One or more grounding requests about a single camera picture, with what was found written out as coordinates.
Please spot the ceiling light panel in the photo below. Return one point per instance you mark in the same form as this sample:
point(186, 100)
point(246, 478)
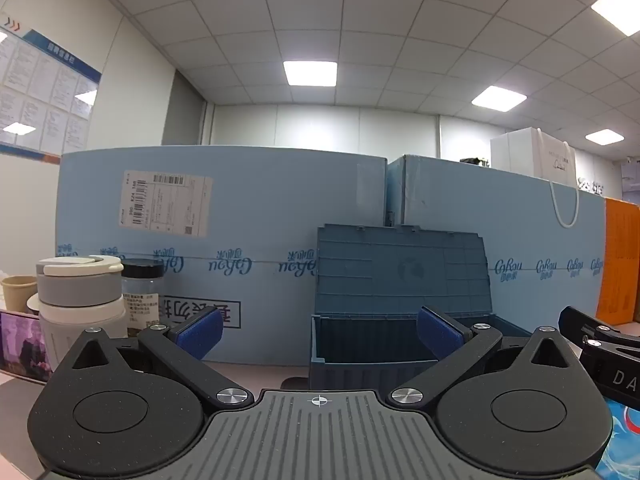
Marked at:
point(310, 74)
point(499, 98)
point(604, 137)
point(620, 7)

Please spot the beige cup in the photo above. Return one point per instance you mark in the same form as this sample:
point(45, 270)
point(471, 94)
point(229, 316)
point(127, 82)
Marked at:
point(17, 290)

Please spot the labelled light blue cardboard box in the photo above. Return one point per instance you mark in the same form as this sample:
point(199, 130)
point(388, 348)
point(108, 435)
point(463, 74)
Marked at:
point(250, 200)

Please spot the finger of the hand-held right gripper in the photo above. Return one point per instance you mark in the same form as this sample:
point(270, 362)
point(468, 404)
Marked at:
point(610, 332)

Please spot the wall notice board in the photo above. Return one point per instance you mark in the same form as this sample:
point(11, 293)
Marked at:
point(45, 90)

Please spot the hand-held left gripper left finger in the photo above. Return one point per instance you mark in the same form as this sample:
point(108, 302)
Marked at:
point(202, 332)

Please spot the purple printed card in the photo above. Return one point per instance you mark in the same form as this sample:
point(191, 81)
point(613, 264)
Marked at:
point(20, 345)

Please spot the white paper bag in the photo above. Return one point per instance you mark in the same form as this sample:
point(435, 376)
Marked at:
point(520, 152)

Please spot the blue plastic storage box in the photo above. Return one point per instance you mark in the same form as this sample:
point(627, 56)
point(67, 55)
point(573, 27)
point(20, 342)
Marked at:
point(400, 270)

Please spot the orange box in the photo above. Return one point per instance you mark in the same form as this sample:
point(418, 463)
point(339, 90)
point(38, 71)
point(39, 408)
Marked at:
point(622, 260)

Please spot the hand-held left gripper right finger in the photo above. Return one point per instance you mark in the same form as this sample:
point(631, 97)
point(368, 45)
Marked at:
point(440, 332)

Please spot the white grey travel mug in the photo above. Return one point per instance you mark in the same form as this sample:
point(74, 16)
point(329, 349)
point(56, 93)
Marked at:
point(75, 290)

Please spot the small green plant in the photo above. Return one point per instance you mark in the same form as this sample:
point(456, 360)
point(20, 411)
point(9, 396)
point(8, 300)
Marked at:
point(475, 161)

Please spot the colourful printed mat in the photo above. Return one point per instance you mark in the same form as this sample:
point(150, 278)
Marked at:
point(625, 440)

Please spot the glass jar with black lid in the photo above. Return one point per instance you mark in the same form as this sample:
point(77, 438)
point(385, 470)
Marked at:
point(142, 290)

